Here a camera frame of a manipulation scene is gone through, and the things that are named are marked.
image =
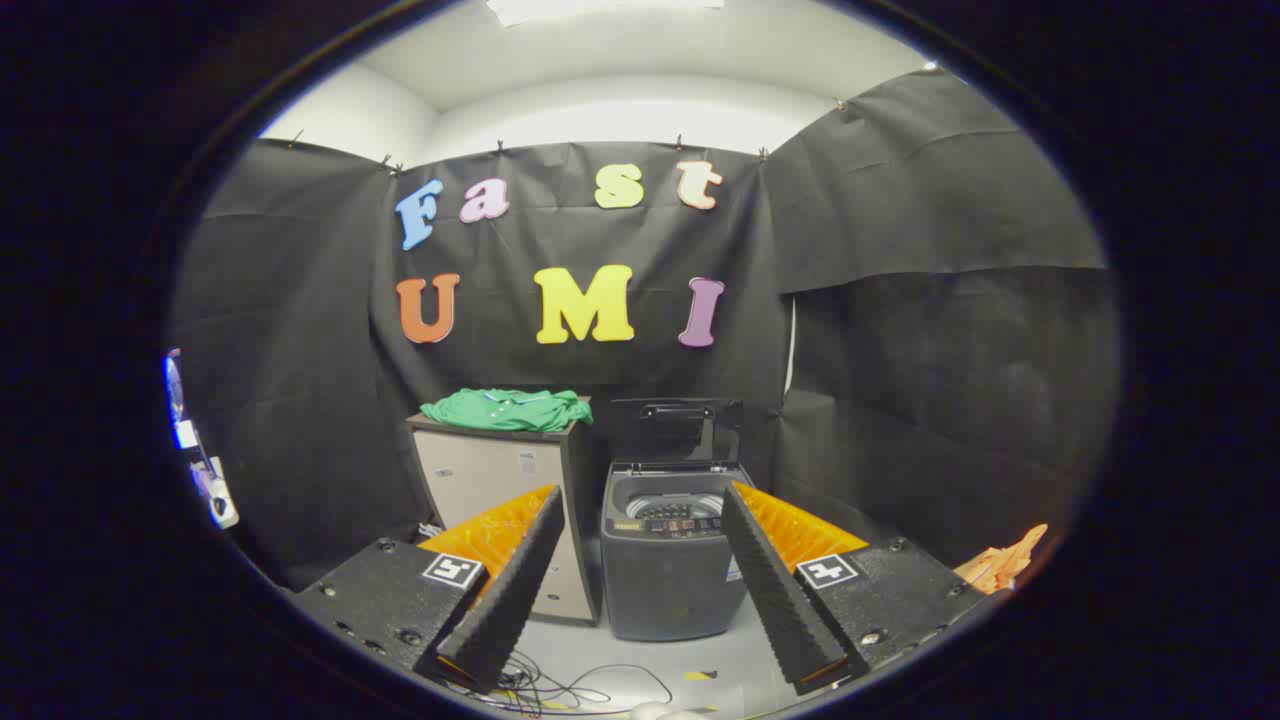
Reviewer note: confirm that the grey cabinet with dark sides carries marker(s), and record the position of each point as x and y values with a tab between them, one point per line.
480	480

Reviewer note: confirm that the dark grey washing machine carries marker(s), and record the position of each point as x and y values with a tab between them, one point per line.
660	590

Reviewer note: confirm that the yellow black floor tape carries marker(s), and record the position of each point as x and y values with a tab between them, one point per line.
700	675

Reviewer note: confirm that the white and blue object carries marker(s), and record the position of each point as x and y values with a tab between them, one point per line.
205	480

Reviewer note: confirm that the green polo shirt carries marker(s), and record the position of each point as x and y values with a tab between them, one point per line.
510	410

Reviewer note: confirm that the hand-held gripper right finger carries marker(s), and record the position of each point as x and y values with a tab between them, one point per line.
775	590

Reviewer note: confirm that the ceiling light panel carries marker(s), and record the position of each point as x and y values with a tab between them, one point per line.
600	8

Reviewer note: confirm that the orange cloth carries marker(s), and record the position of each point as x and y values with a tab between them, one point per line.
1000	565

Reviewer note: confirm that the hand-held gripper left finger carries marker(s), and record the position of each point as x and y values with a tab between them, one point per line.
515	590

